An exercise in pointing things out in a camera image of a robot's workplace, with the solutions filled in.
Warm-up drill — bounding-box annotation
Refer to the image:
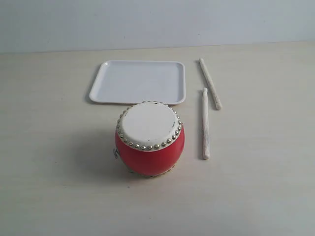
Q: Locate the white wooden drumstick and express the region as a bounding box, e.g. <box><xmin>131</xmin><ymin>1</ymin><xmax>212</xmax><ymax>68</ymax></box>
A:
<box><xmin>199</xmin><ymin>58</ymin><xmax>222</xmax><ymax>110</ymax></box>
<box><xmin>202</xmin><ymin>88</ymin><xmax>210</xmax><ymax>160</ymax></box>

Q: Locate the red small drum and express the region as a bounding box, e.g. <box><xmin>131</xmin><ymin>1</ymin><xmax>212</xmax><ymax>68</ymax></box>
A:
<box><xmin>114</xmin><ymin>101</ymin><xmax>185</xmax><ymax>177</ymax></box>

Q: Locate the white rectangular tray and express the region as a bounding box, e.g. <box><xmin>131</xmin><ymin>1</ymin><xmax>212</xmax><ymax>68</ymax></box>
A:
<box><xmin>89</xmin><ymin>60</ymin><xmax>186</xmax><ymax>105</ymax></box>

